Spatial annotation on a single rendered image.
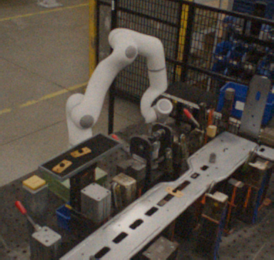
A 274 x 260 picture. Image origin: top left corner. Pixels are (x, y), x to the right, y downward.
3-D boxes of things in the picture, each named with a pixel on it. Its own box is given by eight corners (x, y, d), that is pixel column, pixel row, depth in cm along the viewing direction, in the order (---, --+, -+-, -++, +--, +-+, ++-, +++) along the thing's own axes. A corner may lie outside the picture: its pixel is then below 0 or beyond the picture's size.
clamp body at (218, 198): (212, 265, 198) (224, 206, 180) (189, 252, 204) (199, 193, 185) (221, 253, 204) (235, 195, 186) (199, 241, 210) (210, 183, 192)
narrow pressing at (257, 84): (257, 137, 240) (271, 79, 222) (238, 130, 245) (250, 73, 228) (257, 136, 240) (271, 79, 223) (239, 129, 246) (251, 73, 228)
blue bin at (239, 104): (266, 125, 246) (271, 104, 240) (215, 110, 258) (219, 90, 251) (274, 114, 259) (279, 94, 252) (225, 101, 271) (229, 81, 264)
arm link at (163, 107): (155, 124, 237) (170, 119, 240) (159, 116, 225) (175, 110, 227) (148, 111, 239) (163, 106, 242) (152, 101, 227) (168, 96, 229)
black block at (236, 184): (232, 238, 214) (242, 191, 198) (212, 228, 219) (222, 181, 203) (239, 230, 219) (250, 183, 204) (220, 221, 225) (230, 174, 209)
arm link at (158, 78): (138, 76, 212) (147, 127, 230) (168, 66, 216) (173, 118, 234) (132, 69, 219) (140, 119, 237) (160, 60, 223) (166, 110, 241)
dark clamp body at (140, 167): (135, 239, 208) (140, 174, 188) (113, 227, 215) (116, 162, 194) (148, 228, 216) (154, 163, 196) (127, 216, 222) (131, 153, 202)
